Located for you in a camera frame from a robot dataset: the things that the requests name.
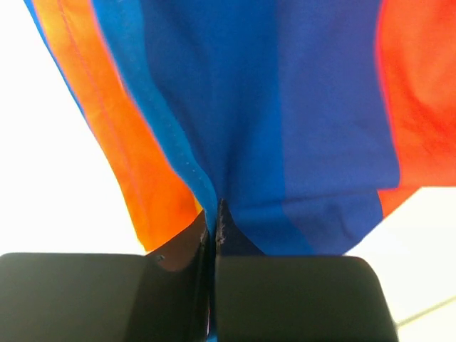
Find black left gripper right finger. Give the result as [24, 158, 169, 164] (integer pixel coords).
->
[213, 197, 266, 342]

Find rainbow striped shorts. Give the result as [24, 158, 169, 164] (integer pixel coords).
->
[26, 1, 455, 255]

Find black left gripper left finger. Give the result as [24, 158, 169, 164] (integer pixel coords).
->
[146, 212, 210, 341]

